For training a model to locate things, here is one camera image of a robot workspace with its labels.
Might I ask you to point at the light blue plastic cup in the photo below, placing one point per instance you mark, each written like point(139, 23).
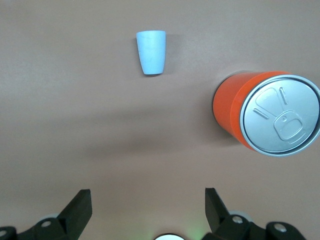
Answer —
point(151, 52)

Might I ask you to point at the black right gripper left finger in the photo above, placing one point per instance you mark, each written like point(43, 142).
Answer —
point(72, 217)

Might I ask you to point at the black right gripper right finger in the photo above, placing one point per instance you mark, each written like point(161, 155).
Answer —
point(220, 222)

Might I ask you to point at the brown table cover mat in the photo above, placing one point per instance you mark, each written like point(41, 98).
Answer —
point(75, 100)

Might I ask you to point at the orange can with silver lid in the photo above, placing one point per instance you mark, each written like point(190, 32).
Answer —
point(275, 117)

